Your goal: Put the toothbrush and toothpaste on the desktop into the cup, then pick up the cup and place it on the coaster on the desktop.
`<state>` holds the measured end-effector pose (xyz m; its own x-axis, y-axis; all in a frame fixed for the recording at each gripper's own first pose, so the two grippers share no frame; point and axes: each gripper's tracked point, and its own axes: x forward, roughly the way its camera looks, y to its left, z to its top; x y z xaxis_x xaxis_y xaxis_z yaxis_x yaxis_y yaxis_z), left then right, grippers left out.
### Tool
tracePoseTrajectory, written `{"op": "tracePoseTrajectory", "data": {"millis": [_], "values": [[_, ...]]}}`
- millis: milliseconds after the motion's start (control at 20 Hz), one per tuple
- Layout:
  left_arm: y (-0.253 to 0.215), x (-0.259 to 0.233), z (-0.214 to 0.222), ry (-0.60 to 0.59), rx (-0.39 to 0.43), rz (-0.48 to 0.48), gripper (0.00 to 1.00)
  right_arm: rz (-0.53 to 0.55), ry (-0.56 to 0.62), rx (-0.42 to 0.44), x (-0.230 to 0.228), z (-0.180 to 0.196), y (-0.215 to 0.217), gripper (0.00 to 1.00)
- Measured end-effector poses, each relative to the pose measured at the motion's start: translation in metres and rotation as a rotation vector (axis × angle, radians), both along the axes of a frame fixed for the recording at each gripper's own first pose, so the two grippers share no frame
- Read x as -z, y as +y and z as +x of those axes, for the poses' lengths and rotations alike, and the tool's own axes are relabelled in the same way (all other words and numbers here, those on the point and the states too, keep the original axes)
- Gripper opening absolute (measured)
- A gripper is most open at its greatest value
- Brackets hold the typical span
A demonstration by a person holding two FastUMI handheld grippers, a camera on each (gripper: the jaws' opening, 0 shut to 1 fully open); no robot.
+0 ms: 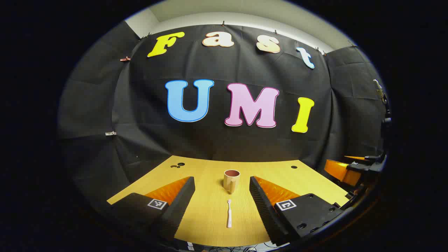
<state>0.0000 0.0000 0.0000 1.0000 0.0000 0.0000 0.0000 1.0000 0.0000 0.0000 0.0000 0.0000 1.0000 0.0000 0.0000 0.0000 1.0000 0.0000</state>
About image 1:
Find black backdrop cloth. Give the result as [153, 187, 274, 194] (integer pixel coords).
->
[58, 21, 389, 210]

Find beige cup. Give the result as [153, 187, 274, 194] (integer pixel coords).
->
[223, 169, 241, 194]

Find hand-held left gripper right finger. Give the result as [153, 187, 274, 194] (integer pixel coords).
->
[249, 176, 345, 246]

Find wooden desktop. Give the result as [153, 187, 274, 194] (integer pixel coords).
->
[107, 155, 350, 247]

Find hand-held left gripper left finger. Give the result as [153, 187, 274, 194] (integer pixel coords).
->
[110, 176, 196, 242]

